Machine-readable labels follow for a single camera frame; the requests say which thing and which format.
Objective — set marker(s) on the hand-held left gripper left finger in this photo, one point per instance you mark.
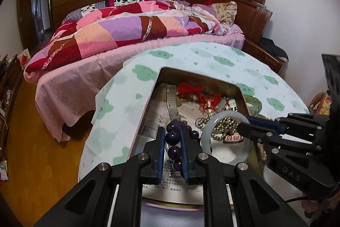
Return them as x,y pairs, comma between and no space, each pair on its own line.
160,155

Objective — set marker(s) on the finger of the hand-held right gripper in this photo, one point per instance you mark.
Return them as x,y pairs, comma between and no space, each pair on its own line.
255,132
261,122

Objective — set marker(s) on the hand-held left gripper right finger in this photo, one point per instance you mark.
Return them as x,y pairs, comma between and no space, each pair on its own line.
185,155

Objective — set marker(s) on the white jade bangle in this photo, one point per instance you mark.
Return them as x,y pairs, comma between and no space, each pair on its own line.
205,142

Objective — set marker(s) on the pink tin box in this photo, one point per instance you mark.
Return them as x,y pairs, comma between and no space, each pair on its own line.
228,90

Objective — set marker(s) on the silver stretch watch band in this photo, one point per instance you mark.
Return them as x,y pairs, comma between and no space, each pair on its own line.
172,104

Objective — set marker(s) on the person's right hand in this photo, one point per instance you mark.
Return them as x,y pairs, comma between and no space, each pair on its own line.
310,209

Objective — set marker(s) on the green jade bangle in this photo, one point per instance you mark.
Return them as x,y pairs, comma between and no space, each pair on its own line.
256,106

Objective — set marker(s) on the white printed booklet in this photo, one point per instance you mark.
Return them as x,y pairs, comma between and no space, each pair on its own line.
172,191

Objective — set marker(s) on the folded newspaper sheet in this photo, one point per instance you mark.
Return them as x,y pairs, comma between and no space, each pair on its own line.
159,115

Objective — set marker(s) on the colourful patterned cushion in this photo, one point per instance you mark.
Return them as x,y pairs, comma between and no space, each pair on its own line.
322,104

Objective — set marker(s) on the wooden nightstand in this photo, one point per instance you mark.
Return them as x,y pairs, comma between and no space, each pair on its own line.
263,54

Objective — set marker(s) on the dark cloth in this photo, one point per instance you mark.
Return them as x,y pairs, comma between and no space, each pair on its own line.
273,47

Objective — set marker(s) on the wooden bed headboard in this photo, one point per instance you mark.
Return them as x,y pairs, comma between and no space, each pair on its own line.
252,17

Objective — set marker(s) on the pink bed sheet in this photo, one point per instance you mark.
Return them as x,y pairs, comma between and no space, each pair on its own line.
79,78

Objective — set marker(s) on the floral pillow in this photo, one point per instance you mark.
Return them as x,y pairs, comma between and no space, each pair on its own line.
225,11

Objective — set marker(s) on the patchwork quilt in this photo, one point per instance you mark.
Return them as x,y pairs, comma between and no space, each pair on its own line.
119,27

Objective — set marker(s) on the white and red paper bag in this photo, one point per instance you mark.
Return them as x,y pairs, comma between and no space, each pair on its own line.
25,56

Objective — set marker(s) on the cluttered wooden side cabinet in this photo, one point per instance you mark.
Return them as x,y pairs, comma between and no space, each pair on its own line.
10,75

